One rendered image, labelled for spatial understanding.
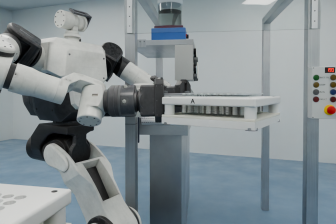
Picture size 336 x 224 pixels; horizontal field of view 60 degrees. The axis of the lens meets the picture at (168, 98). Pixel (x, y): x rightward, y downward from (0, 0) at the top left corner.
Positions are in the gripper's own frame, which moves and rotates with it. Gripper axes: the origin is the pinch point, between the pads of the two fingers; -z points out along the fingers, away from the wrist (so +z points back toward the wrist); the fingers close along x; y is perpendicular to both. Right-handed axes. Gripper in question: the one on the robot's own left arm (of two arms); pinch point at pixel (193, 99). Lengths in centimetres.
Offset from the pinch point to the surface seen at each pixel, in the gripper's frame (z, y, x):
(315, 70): -14, -84, -12
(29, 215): -22, 61, 11
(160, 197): 69, -59, 63
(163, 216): 68, -60, 74
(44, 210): -21, 58, 11
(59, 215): -19, 55, 13
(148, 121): 66, -46, 14
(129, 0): 67, -34, -54
